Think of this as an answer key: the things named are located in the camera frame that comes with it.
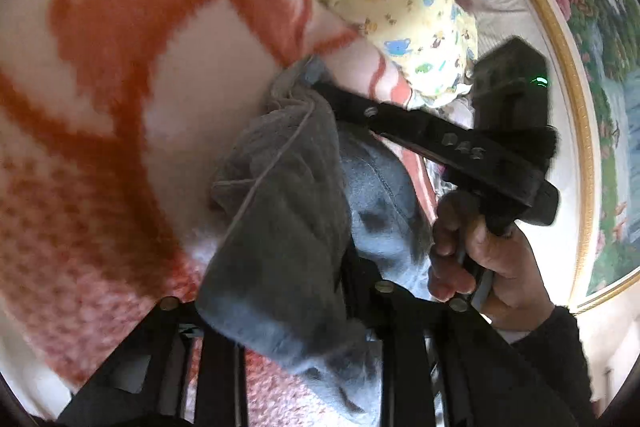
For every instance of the black sleeve right forearm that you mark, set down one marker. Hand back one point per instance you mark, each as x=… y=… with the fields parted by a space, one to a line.
x=555 y=351

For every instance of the grey fleece pants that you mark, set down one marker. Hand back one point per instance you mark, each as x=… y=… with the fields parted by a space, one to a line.
x=299 y=189

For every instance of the gold framed landscape painting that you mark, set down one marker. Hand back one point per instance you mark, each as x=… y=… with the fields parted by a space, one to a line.
x=596 y=46

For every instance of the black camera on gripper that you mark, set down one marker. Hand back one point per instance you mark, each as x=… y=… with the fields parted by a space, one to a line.
x=510 y=99

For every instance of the person's right hand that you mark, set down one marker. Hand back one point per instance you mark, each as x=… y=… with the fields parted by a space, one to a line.
x=518 y=300

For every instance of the orange white floral blanket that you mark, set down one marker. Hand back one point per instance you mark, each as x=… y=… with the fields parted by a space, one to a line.
x=114 y=116

